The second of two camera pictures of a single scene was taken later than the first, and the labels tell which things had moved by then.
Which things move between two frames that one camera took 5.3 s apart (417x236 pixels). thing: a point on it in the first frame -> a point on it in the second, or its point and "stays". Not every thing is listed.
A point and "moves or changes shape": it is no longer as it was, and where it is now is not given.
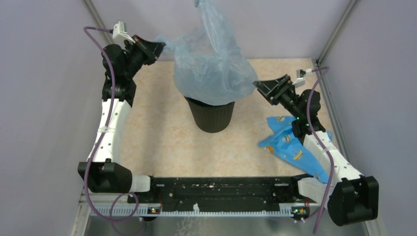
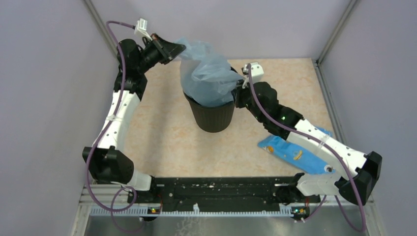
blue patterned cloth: x=286 y=146 stays
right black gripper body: x=285 y=96 -> x=243 y=98
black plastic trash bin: x=211 y=118 stays
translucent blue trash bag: x=208 y=69 moves or changes shape
